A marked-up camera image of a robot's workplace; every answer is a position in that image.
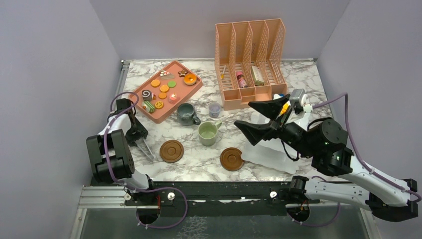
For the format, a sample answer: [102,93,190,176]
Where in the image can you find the pink snowball cake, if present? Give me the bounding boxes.
[168,93,180,105]

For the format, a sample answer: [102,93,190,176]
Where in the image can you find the green macaron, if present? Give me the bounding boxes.
[167,81,177,88]

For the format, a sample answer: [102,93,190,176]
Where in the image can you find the brown star cookie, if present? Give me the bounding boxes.
[178,70,189,78]

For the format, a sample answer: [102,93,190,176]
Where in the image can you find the brown wooden coaster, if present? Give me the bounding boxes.
[220,147,244,171]
[159,140,184,163]

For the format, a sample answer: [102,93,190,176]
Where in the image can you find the pink mesh file organizer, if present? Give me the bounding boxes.
[214,18,287,110]

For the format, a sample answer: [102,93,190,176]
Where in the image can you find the yellow flower cookie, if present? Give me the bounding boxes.
[155,101,164,109]

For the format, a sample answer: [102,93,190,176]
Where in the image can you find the tan box in organizer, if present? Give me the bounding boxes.
[251,65,265,86]

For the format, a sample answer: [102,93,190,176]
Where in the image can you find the right brown wooden coaster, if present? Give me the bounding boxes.
[220,147,244,171]

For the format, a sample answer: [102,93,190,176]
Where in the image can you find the orange glazed donut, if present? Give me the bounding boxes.
[184,73,197,86]

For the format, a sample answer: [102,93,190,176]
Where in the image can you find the pink dessert tray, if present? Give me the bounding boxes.
[129,61,203,124]

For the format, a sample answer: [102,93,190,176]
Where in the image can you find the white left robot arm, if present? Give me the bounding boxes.
[86,94,157,205]

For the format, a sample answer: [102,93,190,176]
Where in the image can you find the orange round biscuit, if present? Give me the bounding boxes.
[151,79,161,88]

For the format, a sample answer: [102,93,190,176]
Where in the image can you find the light green ceramic mug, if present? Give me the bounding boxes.
[198,120,222,146]

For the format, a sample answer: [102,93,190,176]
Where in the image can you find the green layered cake slice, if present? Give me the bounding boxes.
[142,101,156,114]

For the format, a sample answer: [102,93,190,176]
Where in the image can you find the white tiered dessert stand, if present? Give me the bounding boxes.
[241,96,314,175]

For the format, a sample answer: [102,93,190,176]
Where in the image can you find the yellow frosted donut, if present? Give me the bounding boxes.
[280,103,290,115]

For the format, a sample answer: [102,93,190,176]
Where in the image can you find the pink bottle in organizer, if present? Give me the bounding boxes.
[235,71,248,89]

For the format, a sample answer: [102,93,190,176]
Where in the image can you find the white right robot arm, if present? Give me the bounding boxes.
[234,96,422,222]

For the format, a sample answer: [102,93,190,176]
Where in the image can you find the dark blue-green ceramic mug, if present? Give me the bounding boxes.
[176,103,201,126]

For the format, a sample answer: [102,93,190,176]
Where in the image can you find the left brown wooden coaster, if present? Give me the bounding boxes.
[159,140,184,163]

